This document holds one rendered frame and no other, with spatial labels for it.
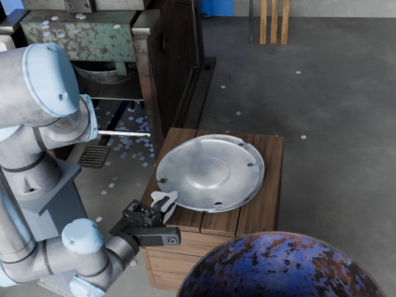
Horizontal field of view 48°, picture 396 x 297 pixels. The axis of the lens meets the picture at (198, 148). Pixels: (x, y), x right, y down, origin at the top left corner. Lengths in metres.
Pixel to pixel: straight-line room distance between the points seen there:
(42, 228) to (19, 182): 0.15
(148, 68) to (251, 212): 0.60
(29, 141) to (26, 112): 0.42
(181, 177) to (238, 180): 0.16
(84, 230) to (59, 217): 0.35
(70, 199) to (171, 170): 0.29
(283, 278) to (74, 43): 1.03
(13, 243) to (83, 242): 0.13
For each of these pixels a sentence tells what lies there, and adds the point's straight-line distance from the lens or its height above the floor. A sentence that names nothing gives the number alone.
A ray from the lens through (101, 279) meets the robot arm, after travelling 1.02.
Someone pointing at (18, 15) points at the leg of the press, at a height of 0.64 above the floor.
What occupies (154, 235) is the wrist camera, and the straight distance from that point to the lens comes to 1.08.
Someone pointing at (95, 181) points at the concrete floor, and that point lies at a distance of 1.88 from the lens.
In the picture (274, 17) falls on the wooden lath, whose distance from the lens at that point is 2.60.
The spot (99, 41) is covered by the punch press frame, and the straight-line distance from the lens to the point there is 1.58.
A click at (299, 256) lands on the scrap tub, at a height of 0.41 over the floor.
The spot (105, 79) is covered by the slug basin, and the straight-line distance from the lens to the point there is 1.77.
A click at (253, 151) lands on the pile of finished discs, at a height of 0.38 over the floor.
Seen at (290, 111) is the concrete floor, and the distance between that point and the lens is 2.12.
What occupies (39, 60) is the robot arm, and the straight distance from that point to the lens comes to 0.71.
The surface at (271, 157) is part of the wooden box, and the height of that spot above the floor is 0.35.
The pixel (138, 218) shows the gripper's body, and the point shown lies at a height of 0.45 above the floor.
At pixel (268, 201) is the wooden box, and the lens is 1.24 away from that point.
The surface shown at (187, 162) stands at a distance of 1.29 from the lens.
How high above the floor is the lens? 1.28
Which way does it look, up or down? 42 degrees down
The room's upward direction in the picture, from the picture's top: 6 degrees counter-clockwise
